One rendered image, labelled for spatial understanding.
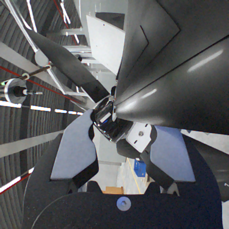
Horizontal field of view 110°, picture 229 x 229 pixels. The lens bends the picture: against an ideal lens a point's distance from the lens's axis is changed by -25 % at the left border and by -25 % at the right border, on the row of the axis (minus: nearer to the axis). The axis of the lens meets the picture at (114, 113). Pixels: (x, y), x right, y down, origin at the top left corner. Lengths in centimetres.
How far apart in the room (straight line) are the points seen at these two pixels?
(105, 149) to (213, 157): 739
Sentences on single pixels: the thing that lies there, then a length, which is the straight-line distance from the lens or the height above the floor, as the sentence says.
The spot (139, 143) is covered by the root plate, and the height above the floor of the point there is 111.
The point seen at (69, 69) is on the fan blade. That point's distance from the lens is 33.
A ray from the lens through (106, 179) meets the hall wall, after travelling 1446.
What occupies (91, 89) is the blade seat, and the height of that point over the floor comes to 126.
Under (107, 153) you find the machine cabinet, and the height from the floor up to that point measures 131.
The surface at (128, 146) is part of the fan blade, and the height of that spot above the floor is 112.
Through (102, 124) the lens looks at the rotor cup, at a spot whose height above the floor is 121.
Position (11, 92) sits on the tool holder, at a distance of 34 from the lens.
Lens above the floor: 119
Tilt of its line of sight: 1 degrees down
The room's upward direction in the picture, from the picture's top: 84 degrees counter-clockwise
